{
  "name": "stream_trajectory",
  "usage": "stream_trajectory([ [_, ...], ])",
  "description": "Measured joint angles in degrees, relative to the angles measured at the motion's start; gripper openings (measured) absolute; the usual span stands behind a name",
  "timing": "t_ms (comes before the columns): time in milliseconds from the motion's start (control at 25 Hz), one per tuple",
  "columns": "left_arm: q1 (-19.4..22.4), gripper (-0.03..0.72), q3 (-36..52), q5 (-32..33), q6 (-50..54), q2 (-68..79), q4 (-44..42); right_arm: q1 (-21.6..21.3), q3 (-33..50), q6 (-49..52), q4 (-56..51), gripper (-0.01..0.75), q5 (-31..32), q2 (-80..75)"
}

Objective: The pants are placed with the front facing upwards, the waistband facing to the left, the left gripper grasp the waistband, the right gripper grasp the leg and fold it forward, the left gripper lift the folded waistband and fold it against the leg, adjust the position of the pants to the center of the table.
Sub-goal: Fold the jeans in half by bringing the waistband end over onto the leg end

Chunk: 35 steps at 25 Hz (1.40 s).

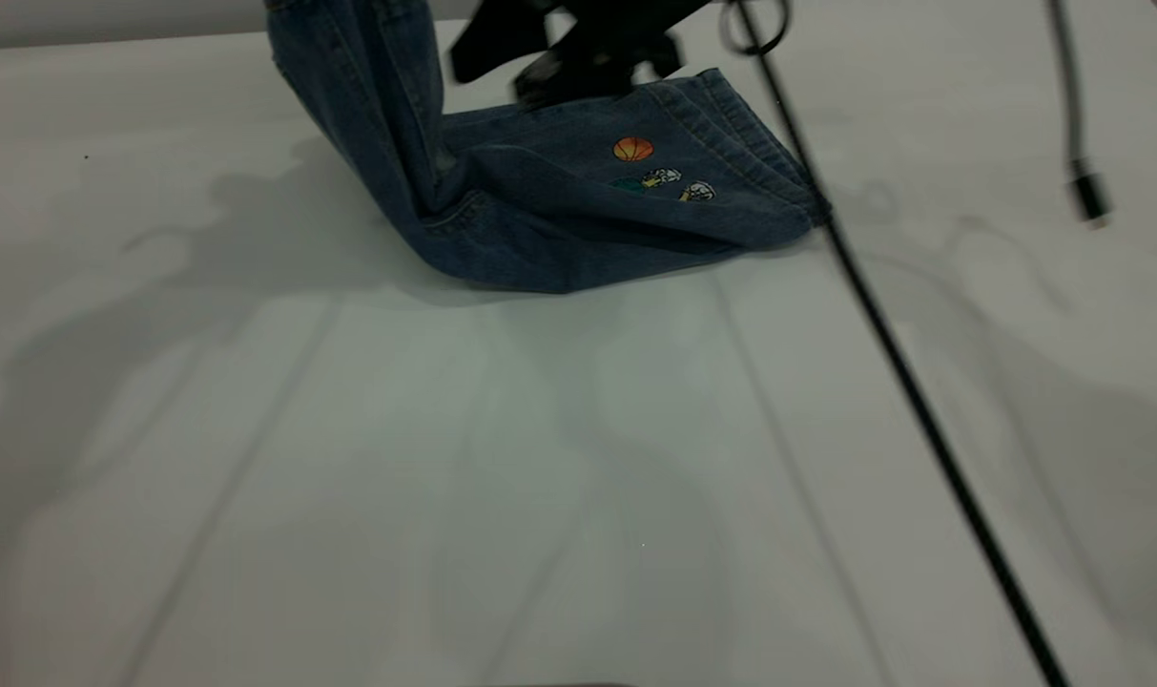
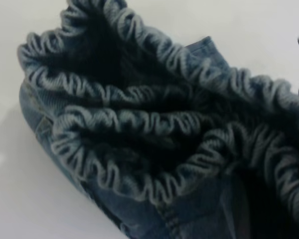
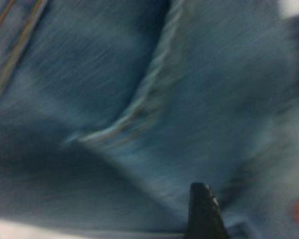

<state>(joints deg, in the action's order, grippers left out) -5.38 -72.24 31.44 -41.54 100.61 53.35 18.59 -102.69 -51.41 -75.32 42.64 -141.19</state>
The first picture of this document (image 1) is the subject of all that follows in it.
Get blue denim children's pants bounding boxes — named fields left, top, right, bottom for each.
left=265, top=0, right=832, bottom=294

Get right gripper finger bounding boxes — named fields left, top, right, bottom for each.
left=516, top=52, right=636, bottom=111
left=447, top=0, right=552, bottom=85

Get thick black braided cable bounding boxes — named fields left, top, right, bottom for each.
left=733, top=0, right=1073, bottom=687

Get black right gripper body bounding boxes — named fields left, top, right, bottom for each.
left=540, top=0, right=713, bottom=77

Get black cable with plug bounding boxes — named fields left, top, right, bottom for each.
left=1048, top=0, right=1110, bottom=228

